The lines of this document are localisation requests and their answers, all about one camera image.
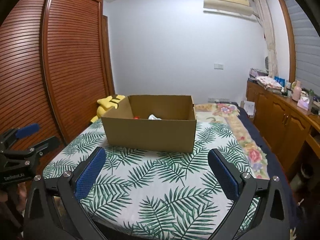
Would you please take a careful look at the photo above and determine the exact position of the white silver snack packet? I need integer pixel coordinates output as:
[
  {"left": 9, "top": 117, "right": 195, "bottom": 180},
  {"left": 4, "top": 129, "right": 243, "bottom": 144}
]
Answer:
[{"left": 148, "top": 114, "right": 161, "bottom": 120}]

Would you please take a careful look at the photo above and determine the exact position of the palm leaf print cloth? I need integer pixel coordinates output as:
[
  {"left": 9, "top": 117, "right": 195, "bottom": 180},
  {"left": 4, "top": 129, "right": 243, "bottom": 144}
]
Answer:
[{"left": 43, "top": 121, "right": 256, "bottom": 239}]

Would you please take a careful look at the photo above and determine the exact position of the yellow Pikachu plush toy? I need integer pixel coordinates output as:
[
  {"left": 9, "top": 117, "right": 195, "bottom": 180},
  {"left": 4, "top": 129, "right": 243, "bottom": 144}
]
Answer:
[{"left": 91, "top": 94, "right": 125, "bottom": 123}]

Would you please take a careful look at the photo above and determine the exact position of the floral bed blanket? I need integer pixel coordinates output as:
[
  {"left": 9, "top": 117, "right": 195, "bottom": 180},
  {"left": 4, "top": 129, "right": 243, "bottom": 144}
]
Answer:
[{"left": 195, "top": 102, "right": 269, "bottom": 179}]

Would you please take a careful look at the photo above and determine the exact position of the wooden sideboard cabinet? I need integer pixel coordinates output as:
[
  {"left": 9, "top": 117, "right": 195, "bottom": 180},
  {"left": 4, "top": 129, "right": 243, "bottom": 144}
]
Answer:
[{"left": 246, "top": 80, "right": 319, "bottom": 180}]

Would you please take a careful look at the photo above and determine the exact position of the wooden louvered wardrobe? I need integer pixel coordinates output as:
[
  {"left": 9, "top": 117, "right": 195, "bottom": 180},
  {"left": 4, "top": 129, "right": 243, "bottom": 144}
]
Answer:
[{"left": 1, "top": 0, "right": 114, "bottom": 150}]

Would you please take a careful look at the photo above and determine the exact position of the brown cardboard box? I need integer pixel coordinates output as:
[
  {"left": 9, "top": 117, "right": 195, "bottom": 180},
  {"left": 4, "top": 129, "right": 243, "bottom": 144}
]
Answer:
[{"left": 101, "top": 95, "right": 197, "bottom": 153}]

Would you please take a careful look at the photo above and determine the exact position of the folded floral cloth pile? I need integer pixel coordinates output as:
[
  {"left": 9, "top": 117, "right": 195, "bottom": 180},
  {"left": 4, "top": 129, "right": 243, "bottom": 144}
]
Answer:
[{"left": 255, "top": 76, "right": 282, "bottom": 90}]

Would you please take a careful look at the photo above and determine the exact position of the pink tissue box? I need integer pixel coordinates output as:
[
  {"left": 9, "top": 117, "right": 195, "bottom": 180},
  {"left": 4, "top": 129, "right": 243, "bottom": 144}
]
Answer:
[{"left": 297, "top": 96, "right": 312, "bottom": 111}]

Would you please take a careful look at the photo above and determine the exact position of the pink thermos jug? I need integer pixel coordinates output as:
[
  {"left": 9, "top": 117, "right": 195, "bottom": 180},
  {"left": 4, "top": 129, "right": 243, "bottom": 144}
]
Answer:
[{"left": 291, "top": 80, "right": 302, "bottom": 102}]

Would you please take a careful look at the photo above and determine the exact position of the white small fan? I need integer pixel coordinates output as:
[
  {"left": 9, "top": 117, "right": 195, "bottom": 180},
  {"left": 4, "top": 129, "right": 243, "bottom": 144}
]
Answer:
[{"left": 265, "top": 56, "right": 269, "bottom": 72}]

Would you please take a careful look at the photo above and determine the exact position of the grey window blind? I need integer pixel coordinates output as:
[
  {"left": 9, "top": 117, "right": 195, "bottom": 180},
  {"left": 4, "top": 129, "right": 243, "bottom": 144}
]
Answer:
[{"left": 284, "top": 0, "right": 320, "bottom": 95}]

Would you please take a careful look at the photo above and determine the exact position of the beige curtain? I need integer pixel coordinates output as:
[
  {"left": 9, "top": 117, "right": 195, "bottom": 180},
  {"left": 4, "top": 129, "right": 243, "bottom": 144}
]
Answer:
[{"left": 253, "top": 0, "right": 278, "bottom": 78}]

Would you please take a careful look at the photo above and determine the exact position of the white wall switch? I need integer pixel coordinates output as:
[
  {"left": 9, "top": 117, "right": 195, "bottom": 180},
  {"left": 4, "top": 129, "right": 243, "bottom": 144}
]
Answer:
[{"left": 214, "top": 63, "right": 224, "bottom": 70}]

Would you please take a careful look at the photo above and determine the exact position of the wall air conditioner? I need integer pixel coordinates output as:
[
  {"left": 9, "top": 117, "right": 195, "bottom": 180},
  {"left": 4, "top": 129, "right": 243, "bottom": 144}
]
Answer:
[{"left": 203, "top": 0, "right": 259, "bottom": 16}]

